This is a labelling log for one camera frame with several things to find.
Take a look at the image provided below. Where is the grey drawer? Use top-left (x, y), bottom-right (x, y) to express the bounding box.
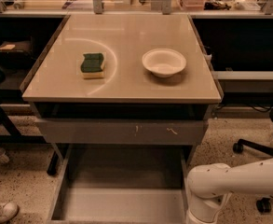
top-left (46, 145), bottom-right (187, 224)
top-left (35, 119), bottom-right (208, 146)

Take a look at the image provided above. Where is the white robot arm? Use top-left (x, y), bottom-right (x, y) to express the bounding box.
top-left (185, 158), bottom-right (273, 224)

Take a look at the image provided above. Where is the grey drawer cabinet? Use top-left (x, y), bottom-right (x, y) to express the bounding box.
top-left (19, 13), bottom-right (225, 170)

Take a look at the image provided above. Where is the grey top drawer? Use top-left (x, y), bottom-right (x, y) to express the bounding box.
top-left (35, 119), bottom-right (208, 146)

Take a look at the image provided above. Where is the white paper bowl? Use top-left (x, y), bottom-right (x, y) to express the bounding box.
top-left (142, 49), bottom-right (186, 77)

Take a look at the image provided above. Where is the green and yellow sponge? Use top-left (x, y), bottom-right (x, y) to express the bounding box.
top-left (80, 53), bottom-right (105, 79)

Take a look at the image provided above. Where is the dark box with label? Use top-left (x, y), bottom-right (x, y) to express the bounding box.
top-left (0, 40), bottom-right (34, 69)

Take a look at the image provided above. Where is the black side table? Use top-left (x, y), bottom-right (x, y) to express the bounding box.
top-left (0, 68), bottom-right (59, 176)

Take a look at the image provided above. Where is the black office chair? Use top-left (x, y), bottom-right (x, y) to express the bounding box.
top-left (233, 106), bottom-right (273, 214)

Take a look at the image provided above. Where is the clear plastic bottle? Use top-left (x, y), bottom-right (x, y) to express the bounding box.
top-left (0, 147), bottom-right (10, 164)

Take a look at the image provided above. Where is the white sneaker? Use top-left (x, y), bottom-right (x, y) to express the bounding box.
top-left (0, 203), bottom-right (19, 224)

